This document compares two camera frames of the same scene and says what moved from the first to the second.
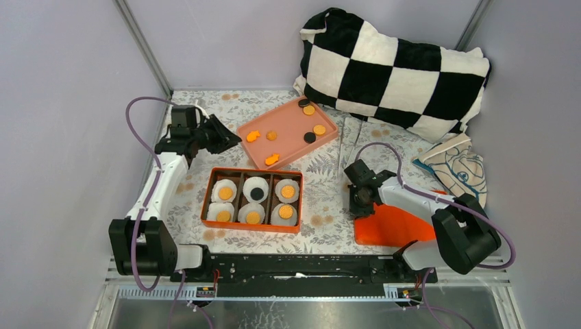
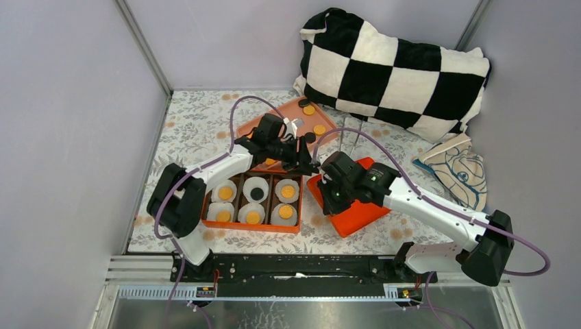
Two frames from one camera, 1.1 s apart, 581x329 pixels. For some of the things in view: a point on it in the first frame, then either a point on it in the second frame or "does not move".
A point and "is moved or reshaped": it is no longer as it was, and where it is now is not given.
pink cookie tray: x=286 y=131 does not move
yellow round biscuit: x=223 y=216 does not move
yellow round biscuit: x=288 y=191 does not move
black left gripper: x=225 y=138 -> x=299 y=160
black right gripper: x=359 y=212 -> x=330 y=208
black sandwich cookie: x=257 y=193 does not move
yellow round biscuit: x=253 y=218 does not move
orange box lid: x=392 y=226 is moved or reshaped
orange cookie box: x=251 y=199 does not move
